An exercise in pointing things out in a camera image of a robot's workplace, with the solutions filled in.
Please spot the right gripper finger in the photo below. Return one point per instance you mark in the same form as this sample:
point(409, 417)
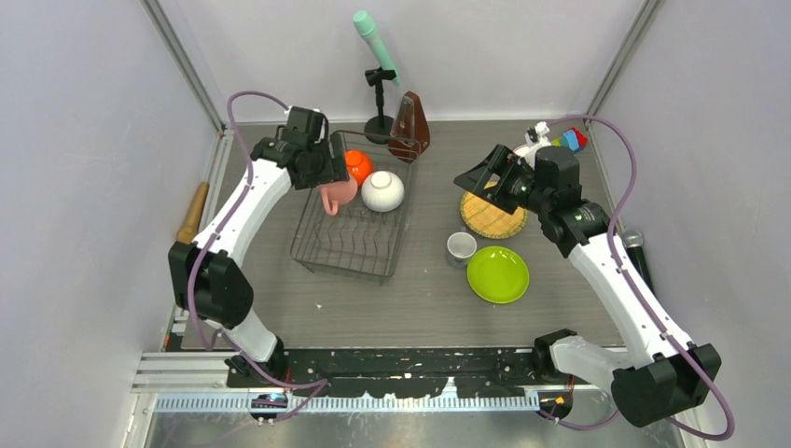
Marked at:
point(497, 163)
point(498, 195)

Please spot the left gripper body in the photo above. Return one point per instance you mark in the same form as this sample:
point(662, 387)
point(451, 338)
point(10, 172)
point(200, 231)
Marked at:
point(324, 168)

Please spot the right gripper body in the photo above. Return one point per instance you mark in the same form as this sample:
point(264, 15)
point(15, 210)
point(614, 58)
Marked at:
point(518, 186)

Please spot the woven bamboo plate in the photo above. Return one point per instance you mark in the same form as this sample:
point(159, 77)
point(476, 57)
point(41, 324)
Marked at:
point(488, 221)

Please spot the pink mug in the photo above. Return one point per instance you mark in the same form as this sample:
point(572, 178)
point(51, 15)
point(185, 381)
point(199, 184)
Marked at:
point(336, 194)

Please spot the orange bowl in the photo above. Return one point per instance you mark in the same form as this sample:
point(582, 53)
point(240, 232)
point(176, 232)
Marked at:
point(359, 165)

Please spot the white bowl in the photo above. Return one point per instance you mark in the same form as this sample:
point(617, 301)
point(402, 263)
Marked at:
point(383, 191)

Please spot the black wire dish rack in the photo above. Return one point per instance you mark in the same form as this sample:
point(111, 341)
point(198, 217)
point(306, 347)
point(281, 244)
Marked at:
point(357, 242)

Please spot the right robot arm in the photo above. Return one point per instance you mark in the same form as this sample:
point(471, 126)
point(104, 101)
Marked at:
point(662, 371)

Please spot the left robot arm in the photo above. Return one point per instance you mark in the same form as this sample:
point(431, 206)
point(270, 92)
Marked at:
point(206, 273)

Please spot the white printed round plate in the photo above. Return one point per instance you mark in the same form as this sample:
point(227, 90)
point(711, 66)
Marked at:
point(528, 151)

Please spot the colourful toy blocks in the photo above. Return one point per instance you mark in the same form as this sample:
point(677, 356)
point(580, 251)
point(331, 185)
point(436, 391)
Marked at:
point(572, 138)

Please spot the small grey patterned mug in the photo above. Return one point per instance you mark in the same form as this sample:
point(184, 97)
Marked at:
point(461, 246)

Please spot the brown metronome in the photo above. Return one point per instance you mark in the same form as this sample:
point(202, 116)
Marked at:
point(410, 133)

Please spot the black microphone stand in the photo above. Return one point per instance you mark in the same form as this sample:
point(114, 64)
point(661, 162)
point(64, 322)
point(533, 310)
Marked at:
point(377, 129)

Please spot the lime green plate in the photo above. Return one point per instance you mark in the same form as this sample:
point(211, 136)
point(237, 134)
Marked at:
point(498, 275)

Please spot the black handheld microphone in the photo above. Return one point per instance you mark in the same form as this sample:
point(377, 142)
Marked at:
point(633, 242)

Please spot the mint green microphone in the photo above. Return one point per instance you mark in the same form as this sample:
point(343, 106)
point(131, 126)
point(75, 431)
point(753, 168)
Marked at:
point(368, 30)

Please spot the wooden rolling pin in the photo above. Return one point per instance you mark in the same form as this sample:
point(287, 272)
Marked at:
point(190, 225)

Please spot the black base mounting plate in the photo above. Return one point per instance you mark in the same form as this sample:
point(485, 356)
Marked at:
point(404, 373)

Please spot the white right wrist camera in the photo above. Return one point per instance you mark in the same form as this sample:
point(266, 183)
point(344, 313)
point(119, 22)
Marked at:
point(537, 135)

